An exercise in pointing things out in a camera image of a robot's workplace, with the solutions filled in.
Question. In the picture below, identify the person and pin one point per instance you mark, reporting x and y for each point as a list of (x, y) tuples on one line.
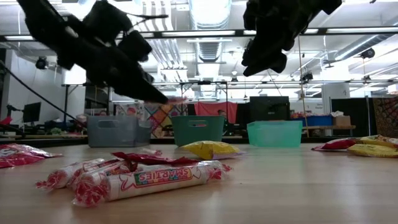
[(222, 113)]

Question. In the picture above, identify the red hanging cloth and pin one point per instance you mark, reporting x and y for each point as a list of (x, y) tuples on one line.
[(208, 109)]

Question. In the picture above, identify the black computer monitor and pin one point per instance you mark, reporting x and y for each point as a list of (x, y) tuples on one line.
[(31, 112)]

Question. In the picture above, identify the dark patterned hanging cloth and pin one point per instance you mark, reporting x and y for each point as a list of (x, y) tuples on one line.
[(387, 118)]

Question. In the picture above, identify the grey translucent plastic bin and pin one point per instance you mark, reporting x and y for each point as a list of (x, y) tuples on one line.
[(118, 133)]

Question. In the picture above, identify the white ceiling pipe bundle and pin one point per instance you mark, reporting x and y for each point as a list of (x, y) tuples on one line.
[(174, 53)]

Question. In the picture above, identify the black metal scaffold frame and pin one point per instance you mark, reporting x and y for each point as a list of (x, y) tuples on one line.
[(66, 102)]

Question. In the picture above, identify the red Skittles candy packet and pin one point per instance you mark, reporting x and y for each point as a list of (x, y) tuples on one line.
[(21, 155), (146, 158), (337, 144)]

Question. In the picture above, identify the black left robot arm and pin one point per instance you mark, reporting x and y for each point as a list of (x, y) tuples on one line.
[(40, 25)]

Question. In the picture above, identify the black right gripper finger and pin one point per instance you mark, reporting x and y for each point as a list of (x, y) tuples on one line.
[(250, 57), (270, 63)]

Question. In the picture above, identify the silver ventilation duct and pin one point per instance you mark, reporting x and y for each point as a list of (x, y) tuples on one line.
[(210, 12)]

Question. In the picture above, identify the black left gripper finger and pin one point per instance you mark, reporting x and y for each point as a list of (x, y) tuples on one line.
[(146, 77), (136, 88)]

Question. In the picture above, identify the black aluminium table frame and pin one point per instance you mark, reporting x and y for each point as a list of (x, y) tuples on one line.
[(46, 141)]

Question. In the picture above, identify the blue storage bin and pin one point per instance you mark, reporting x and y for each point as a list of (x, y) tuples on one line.
[(317, 120)]

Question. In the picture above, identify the black overhead frame beam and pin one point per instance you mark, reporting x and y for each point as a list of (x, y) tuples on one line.
[(157, 35)]

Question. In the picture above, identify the cardboard box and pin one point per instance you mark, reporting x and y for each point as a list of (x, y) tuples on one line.
[(342, 120)]

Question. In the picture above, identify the yellow candy packet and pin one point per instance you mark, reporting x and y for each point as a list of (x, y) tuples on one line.
[(379, 140), (373, 151), (211, 149)]

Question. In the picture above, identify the mint green plastic bin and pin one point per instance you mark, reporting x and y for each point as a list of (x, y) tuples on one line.
[(275, 133)]

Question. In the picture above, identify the colourful patchwork quilt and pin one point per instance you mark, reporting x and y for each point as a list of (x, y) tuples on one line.
[(161, 115)]

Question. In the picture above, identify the dark teal plastic bin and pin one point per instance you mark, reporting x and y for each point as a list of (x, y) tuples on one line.
[(199, 130)]

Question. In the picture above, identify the black room divider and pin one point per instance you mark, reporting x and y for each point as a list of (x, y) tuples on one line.
[(360, 115)]

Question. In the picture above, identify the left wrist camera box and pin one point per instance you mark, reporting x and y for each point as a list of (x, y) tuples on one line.
[(135, 46)]

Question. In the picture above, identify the wooden bench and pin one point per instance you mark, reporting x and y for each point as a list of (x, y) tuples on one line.
[(329, 127)]

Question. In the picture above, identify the black ceiling spotlight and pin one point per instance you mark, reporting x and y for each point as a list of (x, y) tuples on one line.
[(42, 63), (307, 77), (367, 53)]

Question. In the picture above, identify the white tissue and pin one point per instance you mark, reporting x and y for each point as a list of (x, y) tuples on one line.
[(337, 114)]

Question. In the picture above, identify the Smarties candy roll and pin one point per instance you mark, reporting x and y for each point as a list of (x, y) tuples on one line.
[(155, 183), (102, 172), (62, 175), (152, 152), (205, 164)]

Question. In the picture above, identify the black cabinet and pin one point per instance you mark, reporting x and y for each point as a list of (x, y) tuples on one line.
[(269, 109)]

